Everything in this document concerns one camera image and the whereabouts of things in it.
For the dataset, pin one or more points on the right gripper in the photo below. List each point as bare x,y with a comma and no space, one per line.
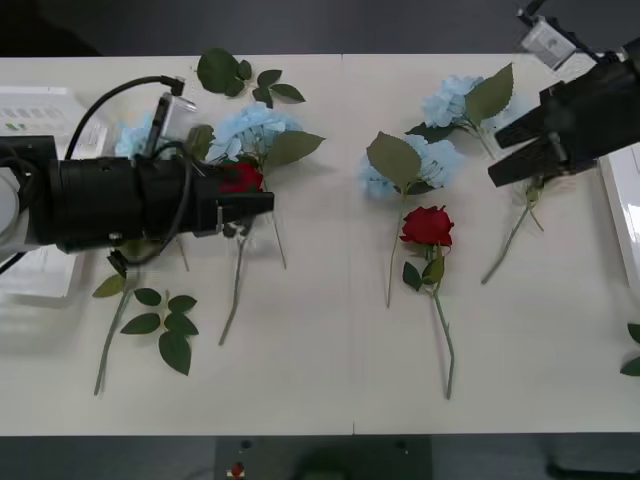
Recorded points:
595,115

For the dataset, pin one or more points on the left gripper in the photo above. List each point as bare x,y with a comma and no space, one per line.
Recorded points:
170,200

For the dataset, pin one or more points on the pale blue artificial flower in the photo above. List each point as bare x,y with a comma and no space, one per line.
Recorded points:
127,140
250,125
435,160
450,100

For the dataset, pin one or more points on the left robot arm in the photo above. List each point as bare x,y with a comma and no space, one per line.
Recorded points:
90,200

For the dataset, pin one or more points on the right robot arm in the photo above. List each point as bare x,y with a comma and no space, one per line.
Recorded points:
547,42

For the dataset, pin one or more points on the shallow white box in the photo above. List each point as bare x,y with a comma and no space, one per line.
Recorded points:
625,210
40,107

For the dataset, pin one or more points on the loose green leaf twig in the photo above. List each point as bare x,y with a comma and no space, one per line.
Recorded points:
175,350
634,367
287,93

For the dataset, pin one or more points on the large loose green leaf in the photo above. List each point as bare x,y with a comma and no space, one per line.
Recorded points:
215,70

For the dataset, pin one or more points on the dark robot torso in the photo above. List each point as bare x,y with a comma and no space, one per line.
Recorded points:
320,460

